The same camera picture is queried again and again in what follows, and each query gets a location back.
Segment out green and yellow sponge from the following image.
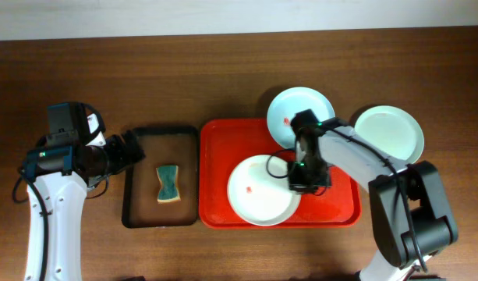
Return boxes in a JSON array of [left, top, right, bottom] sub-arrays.
[[156, 165, 181, 203]]

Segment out white plate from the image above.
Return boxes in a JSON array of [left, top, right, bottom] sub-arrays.
[[227, 155, 301, 226]]

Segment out light blue plate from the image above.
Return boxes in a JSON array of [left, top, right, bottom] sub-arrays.
[[267, 87, 335, 148]]

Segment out light green plate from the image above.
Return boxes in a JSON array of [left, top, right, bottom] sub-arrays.
[[354, 105, 425, 163]]

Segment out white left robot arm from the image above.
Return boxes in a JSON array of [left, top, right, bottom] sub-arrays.
[[19, 130, 144, 280]]

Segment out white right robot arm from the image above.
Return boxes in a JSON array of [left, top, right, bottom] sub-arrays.
[[288, 112, 459, 280]]

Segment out black shallow sponge tray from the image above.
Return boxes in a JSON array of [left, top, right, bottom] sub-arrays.
[[122, 126, 199, 229]]

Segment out red plastic tray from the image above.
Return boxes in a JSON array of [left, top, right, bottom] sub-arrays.
[[199, 119, 361, 229]]

